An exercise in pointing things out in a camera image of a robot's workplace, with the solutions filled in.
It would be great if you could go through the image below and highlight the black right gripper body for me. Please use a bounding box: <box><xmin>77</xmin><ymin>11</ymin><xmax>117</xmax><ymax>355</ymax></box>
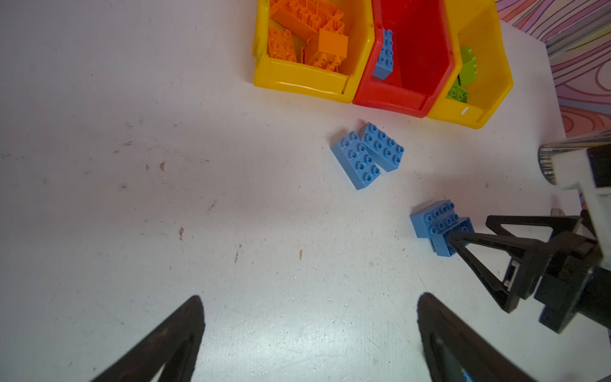
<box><xmin>514</xmin><ymin>232</ymin><xmax>610</xmax><ymax>334</ymax></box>

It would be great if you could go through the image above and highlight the blue long brick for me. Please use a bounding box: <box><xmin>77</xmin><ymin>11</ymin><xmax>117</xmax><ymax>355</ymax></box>
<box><xmin>372</xmin><ymin>30</ymin><xmax>394</xmax><ymax>81</ymax></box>

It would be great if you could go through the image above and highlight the yellow bin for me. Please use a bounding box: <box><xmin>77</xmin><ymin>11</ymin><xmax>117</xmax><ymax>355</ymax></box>
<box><xmin>253</xmin><ymin>1</ymin><xmax>375</xmax><ymax>103</ymax></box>
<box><xmin>428</xmin><ymin>1</ymin><xmax>513</xmax><ymax>129</ymax></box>

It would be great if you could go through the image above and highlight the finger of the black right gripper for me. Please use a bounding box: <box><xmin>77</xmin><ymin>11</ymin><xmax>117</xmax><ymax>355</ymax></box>
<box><xmin>485</xmin><ymin>215</ymin><xmax>582</xmax><ymax>239</ymax></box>
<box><xmin>449</xmin><ymin>232</ymin><xmax>547</xmax><ymax>313</ymax></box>

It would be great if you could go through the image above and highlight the blue brick studs up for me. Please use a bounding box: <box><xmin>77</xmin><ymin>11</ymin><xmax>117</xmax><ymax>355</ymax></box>
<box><xmin>410</xmin><ymin>200</ymin><xmax>459</xmax><ymax>239</ymax></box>

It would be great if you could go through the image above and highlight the right yellow bin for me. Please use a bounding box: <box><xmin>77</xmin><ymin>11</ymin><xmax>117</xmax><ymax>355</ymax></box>
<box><xmin>428</xmin><ymin>1</ymin><xmax>513</xmax><ymax>129</ymax></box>

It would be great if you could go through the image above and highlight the left yellow bin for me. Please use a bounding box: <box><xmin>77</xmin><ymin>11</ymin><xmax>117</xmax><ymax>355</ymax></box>
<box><xmin>253</xmin><ymin>1</ymin><xmax>375</xmax><ymax>103</ymax></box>

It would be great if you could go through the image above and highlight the green long brick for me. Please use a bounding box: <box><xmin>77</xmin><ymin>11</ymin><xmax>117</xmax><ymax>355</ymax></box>
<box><xmin>458</xmin><ymin>46</ymin><xmax>478</xmax><ymax>88</ymax></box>

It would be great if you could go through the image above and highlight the red bin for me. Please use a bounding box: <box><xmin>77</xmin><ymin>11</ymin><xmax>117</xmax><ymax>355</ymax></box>
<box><xmin>353</xmin><ymin>1</ymin><xmax>455</xmax><ymax>118</ymax></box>

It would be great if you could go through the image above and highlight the clear cup of pencils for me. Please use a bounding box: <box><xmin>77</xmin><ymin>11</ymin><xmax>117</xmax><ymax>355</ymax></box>
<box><xmin>538</xmin><ymin>130</ymin><xmax>610</xmax><ymax>189</ymax></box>

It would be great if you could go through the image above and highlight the orange small brick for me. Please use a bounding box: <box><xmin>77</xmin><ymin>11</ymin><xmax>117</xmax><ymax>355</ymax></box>
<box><xmin>303</xmin><ymin>30</ymin><xmax>348</xmax><ymax>72</ymax></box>

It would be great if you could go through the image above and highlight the green square brick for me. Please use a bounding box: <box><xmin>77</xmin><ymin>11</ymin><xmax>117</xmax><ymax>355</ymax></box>
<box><xmin>446</xmin><ymin>78</ymin><xmax>469</xmax><ymax>103</ymax></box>

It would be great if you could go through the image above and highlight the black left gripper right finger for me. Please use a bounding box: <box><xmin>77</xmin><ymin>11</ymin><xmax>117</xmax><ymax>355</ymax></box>
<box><xmin>417</xmin><ymin>293</ymin><xmax>533</xmax><ymax>381</ymax></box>

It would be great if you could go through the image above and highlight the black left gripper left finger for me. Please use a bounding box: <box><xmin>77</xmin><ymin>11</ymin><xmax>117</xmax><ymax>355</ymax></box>
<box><xmin>94</xmin><ymin>295</ymin><xmax>205</xmax><ymax>382</ymax></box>

